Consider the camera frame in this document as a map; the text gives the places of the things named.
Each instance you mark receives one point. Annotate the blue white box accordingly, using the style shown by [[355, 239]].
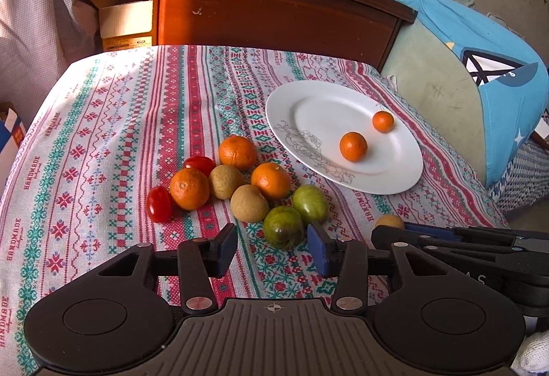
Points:
[[10, 136]]

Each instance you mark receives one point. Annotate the houndstooth cloth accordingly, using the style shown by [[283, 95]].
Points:
[[527, 170]]

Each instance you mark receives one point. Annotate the checked curtain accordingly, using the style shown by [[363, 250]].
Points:
[[34, 15]]

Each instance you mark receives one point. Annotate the white orange cardboard box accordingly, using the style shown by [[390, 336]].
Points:
[[124, 24]]

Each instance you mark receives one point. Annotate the patterned red green tablecloth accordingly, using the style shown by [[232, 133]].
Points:
[[128, 123]]

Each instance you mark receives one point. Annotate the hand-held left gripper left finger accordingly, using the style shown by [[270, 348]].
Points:
[[224, 247]]

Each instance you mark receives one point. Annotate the orange mandarin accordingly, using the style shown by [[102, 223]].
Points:
[[270, 181], [353, 146], [383, 121], [237, 152], [189, 188]]

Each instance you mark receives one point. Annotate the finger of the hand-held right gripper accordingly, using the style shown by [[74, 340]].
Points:
[[386, 236], [429, 229]]

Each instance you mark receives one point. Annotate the pale green mattress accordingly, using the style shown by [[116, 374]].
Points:
[[429, 80]]

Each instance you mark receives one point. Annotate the blue pillow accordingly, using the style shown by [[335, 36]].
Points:
[[472, 28]]

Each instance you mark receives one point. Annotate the white floral plate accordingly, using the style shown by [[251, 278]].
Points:
[[317, 114]]

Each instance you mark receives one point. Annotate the brown wooden nightstand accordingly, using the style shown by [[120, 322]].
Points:
[[257, 15]]

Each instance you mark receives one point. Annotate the red cherry tomato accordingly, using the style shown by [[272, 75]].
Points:
[[199, 163], [158, 204]]

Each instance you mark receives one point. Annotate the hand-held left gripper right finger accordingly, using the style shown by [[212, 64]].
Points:
[[317, 245]]

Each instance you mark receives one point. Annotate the person's right hand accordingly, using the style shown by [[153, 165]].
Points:
[[534, 354]]

